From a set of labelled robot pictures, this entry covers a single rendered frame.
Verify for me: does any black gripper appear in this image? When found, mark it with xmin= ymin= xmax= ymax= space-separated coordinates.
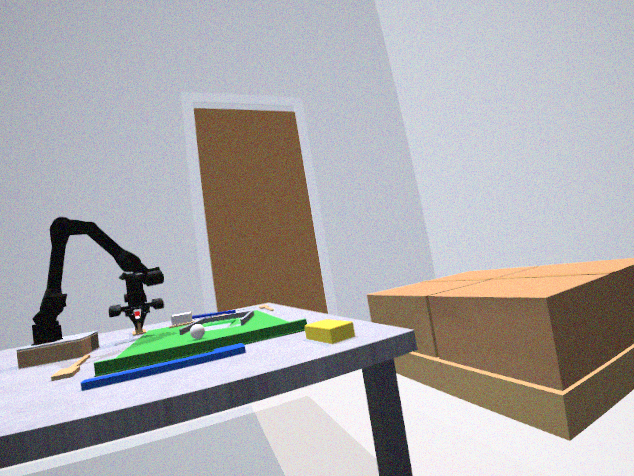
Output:
xmin=109 ymin=288 xmax=165 ymax=329

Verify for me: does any white ball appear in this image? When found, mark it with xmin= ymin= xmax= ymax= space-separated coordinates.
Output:
xmin=190 ymin=324 xmax=206 ymax=339

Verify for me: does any green putting mat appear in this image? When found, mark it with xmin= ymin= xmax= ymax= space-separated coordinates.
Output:
xmin=94 ymin=310 xmax=305 ymax=377

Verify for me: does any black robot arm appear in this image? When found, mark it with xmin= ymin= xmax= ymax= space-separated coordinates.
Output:
xmin=32 ymin=216 xmax=164 ymax=346

